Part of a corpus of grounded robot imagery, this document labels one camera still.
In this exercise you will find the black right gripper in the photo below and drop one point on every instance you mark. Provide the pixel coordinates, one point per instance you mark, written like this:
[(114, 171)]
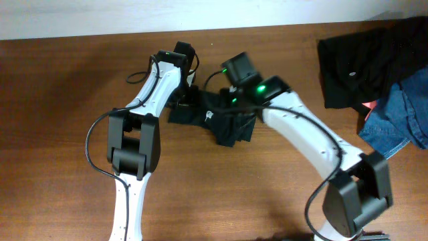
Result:
[(225, 94)]

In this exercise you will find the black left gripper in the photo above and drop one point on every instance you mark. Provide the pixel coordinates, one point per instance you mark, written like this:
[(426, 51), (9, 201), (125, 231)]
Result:
[(182, 98)]

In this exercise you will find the dark green cloth garment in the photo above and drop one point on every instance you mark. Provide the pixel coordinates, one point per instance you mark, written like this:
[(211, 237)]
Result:
[(227, 130)]

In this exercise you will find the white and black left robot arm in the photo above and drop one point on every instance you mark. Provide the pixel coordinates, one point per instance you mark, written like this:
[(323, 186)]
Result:
[(134, 143)]

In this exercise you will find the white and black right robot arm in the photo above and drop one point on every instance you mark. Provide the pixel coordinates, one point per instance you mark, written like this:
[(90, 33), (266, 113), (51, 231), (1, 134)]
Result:
[(356, 187)]

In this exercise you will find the blue denim jeans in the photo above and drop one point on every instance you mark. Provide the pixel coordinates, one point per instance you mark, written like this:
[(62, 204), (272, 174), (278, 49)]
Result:
[(399, 118)]

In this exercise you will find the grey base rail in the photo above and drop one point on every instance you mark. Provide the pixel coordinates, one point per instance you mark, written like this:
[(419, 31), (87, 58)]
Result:
[(374, 237)]

